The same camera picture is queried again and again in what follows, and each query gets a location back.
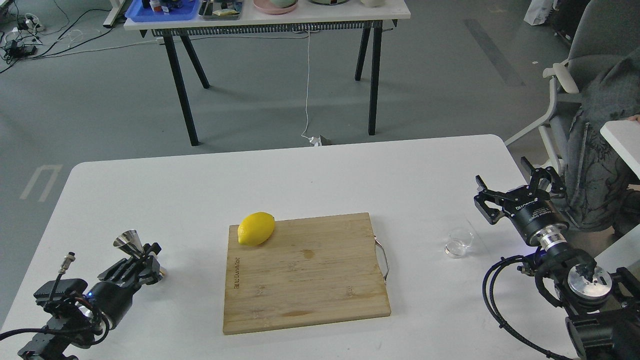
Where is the steel double jigger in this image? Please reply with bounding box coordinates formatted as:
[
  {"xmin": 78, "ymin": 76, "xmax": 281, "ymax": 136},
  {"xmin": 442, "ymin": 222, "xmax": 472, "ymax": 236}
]
[{"xmin": 113, "ymin": 229, "xmax": 166, "ymax": 278}]

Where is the white hanging cable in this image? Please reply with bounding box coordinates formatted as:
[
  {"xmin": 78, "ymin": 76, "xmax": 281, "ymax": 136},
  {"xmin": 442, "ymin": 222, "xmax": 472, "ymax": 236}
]
[{"xmin": 300, "ymin": 27, "xmax": 323, "ymax": 147}]

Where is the floor cables and power strip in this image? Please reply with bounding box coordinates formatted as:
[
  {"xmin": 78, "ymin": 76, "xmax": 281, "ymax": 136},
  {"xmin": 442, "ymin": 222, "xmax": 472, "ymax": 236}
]
[{"xmin": 0, "ymin": 0, "xmax": 126, "ymax": 73}]

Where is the yellow lemon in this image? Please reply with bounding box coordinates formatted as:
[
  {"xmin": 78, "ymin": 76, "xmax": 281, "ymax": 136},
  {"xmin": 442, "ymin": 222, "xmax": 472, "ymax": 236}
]
[{"xmin": 237, "ymin": 212, "xmax": 275, "ymax": 246}]

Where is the grey metal tray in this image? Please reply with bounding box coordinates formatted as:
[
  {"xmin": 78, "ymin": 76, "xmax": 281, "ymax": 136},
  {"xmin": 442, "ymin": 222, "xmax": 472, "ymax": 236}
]
[{"xmin": 198, "ymin": 0, "xmax": 244, "ymax": 21}]

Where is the small clear glass cup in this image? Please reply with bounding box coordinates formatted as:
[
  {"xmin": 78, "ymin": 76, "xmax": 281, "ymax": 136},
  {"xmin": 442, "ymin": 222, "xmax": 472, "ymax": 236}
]
[{"xmin": 444, "ymin": 227, "xmax": 475, "ymax": 259}]

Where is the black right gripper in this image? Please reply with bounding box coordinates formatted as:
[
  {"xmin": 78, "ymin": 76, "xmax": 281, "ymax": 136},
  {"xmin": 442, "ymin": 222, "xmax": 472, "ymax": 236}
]
[{"xmin": 473, "ymin": 156, "xmax": 569, "ymax": 246}]

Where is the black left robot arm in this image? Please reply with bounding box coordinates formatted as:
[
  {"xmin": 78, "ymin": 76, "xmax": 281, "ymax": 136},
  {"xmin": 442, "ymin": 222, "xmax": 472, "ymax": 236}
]
[{"xmin": 1, "ymin": 243, "xmax": 163, "ymax": 360}]

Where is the bamboo cutting board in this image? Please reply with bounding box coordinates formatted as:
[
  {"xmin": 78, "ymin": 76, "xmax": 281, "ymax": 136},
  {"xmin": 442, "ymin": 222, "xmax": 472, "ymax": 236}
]
[{"xmin": 222, "ymin": 212, "xmax": 392, "ymax": 335}]

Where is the blue plastic tray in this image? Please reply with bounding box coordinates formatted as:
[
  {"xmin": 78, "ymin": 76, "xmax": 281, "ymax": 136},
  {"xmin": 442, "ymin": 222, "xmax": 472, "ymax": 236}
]
[{"xmin": 125, "ymin": 0, "xmax": 202, "ymax": 23}]

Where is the white office chair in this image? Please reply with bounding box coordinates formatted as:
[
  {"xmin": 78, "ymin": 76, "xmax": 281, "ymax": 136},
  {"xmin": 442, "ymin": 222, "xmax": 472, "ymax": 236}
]
[{"xmin": 503, "ymin": 0, "xmax": 640, "ymax": 174}]

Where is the white background table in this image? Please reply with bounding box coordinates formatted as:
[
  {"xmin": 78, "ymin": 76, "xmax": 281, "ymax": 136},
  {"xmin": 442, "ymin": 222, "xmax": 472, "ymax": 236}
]
[{"xmin": 125, "ymin": 0, "xmax": 410, "ymax": 146}]

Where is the person in grey clothes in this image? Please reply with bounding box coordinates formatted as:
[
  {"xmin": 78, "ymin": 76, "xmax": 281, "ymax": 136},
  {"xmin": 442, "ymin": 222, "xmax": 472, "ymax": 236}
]
[{"xmin": 563, "ymin": 48, "xmax": 640, "ymax": 237}]

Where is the white side table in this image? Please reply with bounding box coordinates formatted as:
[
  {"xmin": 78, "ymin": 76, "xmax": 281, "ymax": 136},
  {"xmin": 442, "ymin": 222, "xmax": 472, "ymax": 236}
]
[{"xmin": 600, "ymin": 120, "xmax": 640, "ymax": 178}]

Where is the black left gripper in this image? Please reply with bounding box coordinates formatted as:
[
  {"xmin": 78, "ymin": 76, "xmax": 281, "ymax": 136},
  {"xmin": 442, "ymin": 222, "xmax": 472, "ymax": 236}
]
[{"xmin": 86, "ymin": 242, "xmax": 163, "ymax": 330}]

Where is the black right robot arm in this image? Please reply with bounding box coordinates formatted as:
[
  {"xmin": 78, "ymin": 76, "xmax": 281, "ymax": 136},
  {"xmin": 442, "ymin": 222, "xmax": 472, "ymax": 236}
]
[{"xmin": 474, "ymin": 157, "xmax": 640, "ymax": 360}]

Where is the pink plate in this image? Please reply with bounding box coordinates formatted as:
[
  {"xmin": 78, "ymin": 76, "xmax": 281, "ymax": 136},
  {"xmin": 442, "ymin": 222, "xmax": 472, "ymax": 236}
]
[{"xmin": 253, "ymin": 0, "xmax": 298, "ymax": 15}]

